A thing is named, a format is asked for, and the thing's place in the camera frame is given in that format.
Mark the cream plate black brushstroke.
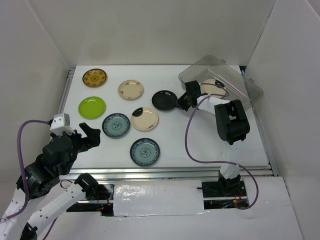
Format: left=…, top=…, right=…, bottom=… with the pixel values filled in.
left=200, top=78, right=228, bottom=99

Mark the aluminium front rail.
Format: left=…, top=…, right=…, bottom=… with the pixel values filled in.
left=59, top=166, right=276, bottom=181

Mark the cream plate black spot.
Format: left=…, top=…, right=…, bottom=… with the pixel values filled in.
left=130, top=107, right=159, bottom=132

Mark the clear plastic bin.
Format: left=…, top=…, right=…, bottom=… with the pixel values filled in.
left=178, top=55, right=264, bottom=110

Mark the blue white patterned plate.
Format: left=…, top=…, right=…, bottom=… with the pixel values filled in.
left=101, top=113, right=131, bottom=139

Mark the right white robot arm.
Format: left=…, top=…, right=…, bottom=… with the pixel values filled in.
left=176, top=80, right=250, bottom=196

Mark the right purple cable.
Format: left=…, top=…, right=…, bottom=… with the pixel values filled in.
left=184, top=81, right=260, bottom=211

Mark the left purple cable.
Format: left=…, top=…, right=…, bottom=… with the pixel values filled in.
left=0, top=119, right=55, bottom=240

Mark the purple cable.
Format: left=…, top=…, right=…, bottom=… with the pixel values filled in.
left=0, top=119, right=55, bottom=240
left=184, top=81, right=260, bottom=211

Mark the black glossy plate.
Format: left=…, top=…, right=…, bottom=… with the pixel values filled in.
left=151, top=90, right=178, bottom=111

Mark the white foil cover panel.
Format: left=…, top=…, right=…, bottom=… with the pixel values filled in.
left=113, top=180, right=205, bottom=217

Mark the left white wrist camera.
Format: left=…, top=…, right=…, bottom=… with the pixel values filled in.
left=50, top=113, right=73, bottom=136

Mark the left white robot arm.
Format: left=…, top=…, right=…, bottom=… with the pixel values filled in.
left=0, top=120, right=105, bottom=240

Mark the cream floral plate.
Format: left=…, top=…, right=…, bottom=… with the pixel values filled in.
left=118, top=79, right=144, bottom=101

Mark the lime green plate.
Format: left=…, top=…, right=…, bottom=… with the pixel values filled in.
left=78, top=96, right=106, bottom=119

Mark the blue white plate dark rim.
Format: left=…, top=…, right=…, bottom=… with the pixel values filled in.
left=129, top=137, right=161, bottom=167

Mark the yellow patterned plate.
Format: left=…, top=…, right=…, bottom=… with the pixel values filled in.
left=82, top=68, right=108, bottom=88

